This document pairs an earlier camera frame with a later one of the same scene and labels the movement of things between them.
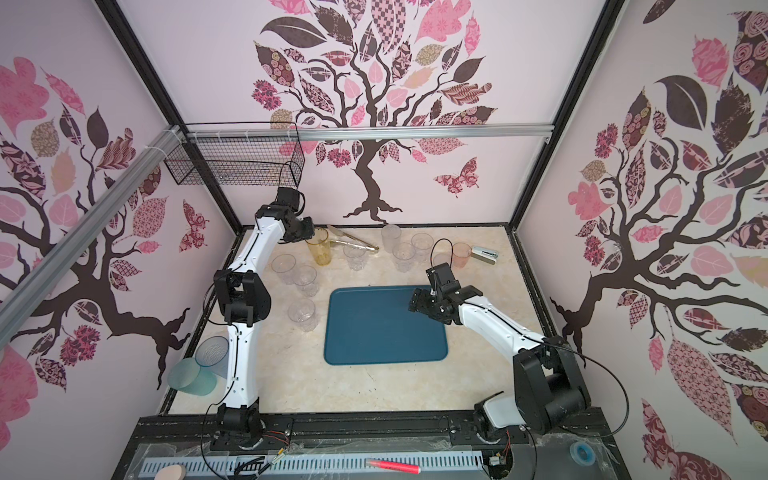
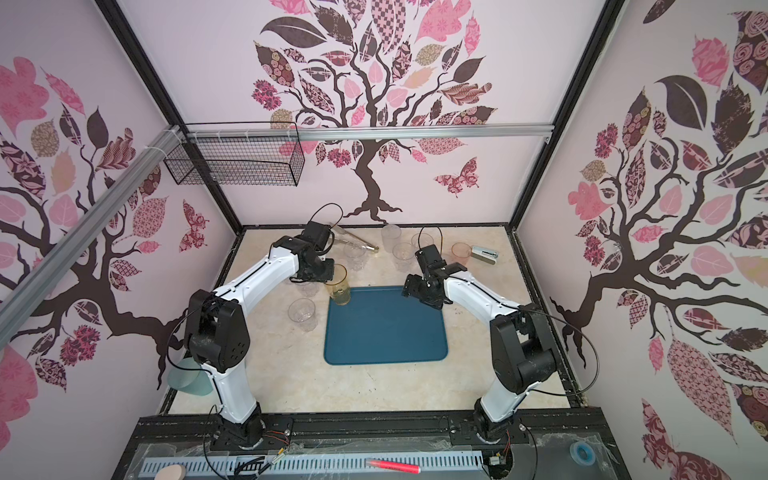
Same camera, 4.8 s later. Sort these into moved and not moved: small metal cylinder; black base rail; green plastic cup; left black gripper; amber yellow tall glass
Moved: amber yellow tall glass; left black gripper
Not moved: green plastic cup; small metal cylinder; black base rail
